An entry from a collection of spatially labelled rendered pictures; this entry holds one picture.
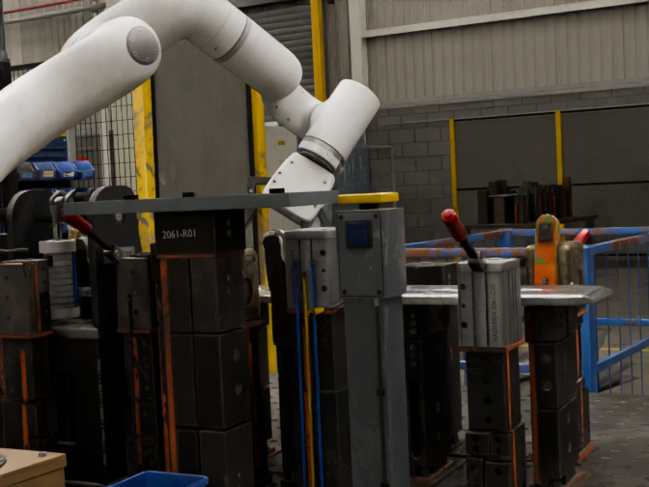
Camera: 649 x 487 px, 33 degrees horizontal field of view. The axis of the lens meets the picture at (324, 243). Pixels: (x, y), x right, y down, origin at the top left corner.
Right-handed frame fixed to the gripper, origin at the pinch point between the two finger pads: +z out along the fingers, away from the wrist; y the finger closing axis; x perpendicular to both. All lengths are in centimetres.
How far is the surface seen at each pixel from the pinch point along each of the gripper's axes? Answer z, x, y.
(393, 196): -2, 49, -16
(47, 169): -32, -256, 119
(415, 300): 1.4, 22.3, -26.2
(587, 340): -58, -148, -87
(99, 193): 11.7, 16.2, 24.3
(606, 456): 2, 1, -68
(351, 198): 1, 50, -11
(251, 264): 8.4, 14.7, -1.6
